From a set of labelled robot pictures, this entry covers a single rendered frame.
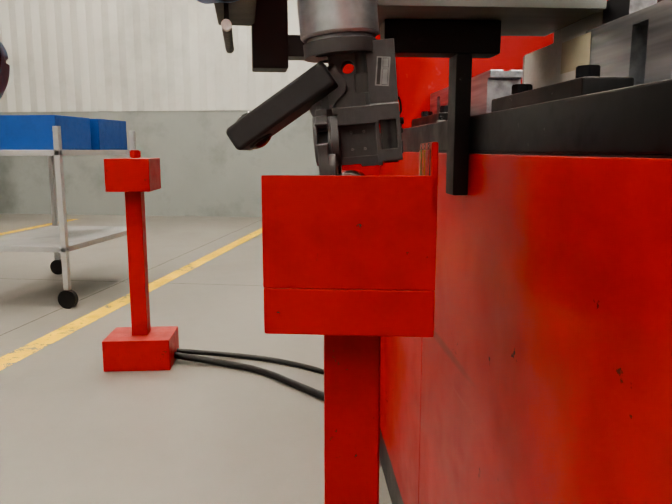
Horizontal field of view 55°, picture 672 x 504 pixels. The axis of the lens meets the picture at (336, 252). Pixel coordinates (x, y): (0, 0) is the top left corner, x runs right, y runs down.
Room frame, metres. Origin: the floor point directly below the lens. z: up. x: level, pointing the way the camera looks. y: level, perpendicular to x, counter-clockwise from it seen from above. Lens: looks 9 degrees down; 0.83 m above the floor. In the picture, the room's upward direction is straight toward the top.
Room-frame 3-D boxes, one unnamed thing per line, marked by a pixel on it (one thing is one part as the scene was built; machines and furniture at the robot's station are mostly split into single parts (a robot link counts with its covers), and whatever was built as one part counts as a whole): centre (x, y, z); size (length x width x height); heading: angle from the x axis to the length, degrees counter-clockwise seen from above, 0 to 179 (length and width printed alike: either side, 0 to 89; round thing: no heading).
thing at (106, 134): (4.03, 1.61, 0.92); 0.50 x 0.36 x 0.18; 83
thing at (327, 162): (0.61, 0.01, 0.81); 0.05 x 0.02 x 0.09; 176
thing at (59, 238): (3.78, 1.65, 0.48); 0.90 x 0.67 x 0.95; 173
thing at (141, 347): (2.43, 0.76, 0.42); 0.25 x 0.20 x 0.83; 94
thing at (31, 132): (3.62, 1.69, 0.92); 0.50 x 0.36 x 0.18; 83
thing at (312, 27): (0.64, 0.00, 0.95); 0.08 x 0.08 x 0.05
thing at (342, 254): (0.68, -0.02, 0.75); 0.20 x 0.16 x 0.18; 176
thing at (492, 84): (1.40, -0.28, 0.92); 0.50 x 0.06 x 0.10; 4
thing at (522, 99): (0.81, -0.26, 0.89); 0.30 x 0.05 x 0.03; 4
